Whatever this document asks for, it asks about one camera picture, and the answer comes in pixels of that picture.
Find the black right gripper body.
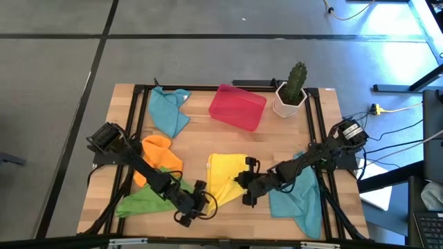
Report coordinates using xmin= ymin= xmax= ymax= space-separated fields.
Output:
xmin=238 ymin=157 xmax=278 ymax=207

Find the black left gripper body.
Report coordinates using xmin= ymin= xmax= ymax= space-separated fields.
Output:
xmin=169 ymin=180 xmax=210 ymax=228

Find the yellow microfiber towel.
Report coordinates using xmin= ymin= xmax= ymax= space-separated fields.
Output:
xmin=206 ymin=153 xmax=250 ymax=215

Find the green microfiber towel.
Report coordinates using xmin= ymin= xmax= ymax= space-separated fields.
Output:
xmin=115 ymin=167 xmax=195 ymax=219

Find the pink plastic basket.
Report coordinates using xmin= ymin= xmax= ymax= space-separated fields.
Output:
xmin=208 ymin=83 xmax=268 ymax=133

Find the blue microfiber towel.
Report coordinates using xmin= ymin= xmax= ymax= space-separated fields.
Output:
xmin=268 ymin=151 xmax=323 ymax=240
xmin=147 ymin=86 xmax=192 ymax=139

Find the orange microfiber towel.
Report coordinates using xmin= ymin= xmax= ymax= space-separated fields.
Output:
xmin=133 ymin=134 xmax=184 ymax=188

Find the black crossbar with silver brackets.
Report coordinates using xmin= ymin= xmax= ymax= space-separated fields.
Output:
xmin=0 ymin=234 xmax=409 ymax=249

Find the white hexagonal plant pot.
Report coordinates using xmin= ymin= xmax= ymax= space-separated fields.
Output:
xmin=272 ymin=82 xmax=308 ymax=118

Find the green cactus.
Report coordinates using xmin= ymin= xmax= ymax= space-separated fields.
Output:
xmin=283 ymin=61 xmax=308 ymax=106

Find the white sheet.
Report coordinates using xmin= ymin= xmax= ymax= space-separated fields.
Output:
xmin=359 ymin=161 xmax=394 ymax=212

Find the black desk beam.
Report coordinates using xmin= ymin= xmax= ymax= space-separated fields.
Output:
xmin=358 ymin=160 xmax=425 ymax=194

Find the black desk foot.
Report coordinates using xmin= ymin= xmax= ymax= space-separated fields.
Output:
xmin=372 ymin=64 xmax=443 ymax=93

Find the grey cloth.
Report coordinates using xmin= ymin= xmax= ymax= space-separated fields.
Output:
xmin=420 ymin=181 xmax=443 ymax=212

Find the black laptop keyboard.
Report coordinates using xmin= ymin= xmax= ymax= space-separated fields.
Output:
xmin=413 ymin=211 xmax=443 ymax=249

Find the black monitor panel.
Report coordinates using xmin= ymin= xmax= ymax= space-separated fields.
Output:
xmin=422 ymin=89 xmax=443 ymax=184

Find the grey floor object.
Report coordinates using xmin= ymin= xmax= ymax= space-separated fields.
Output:
xmin=0 ymin=151 xmax=27 ymax=166

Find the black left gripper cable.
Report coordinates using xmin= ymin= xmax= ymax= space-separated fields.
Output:
xmin=172 ymin=191 xmax=219 ymax=222

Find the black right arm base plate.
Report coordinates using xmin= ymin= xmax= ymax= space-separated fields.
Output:
xmin=309 ymin=142 xmax=359 ymax=170

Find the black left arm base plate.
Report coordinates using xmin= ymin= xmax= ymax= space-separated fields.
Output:
xmin=92 ymin=144 xmax=143 ymax=166

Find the black aluminium table frame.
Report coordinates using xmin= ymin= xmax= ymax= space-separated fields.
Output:
xmin=78 ymin=82 xmax=370 ymax=243

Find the yellow plug with cable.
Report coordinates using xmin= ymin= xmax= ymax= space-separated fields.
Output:
xmin=370 ymin=102 xmax=424 ymax=116

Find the black power cable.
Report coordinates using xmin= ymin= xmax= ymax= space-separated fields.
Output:
xmin=359 ymin=137 xmax=443 ymax=155

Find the grey cable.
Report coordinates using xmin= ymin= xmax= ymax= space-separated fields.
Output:
xmin=366 ymin=129 xmax=443 ymax=163

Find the cream floor cable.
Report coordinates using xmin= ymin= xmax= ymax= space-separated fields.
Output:
xmin=322 ymin=0 xmax=377 ymax=21

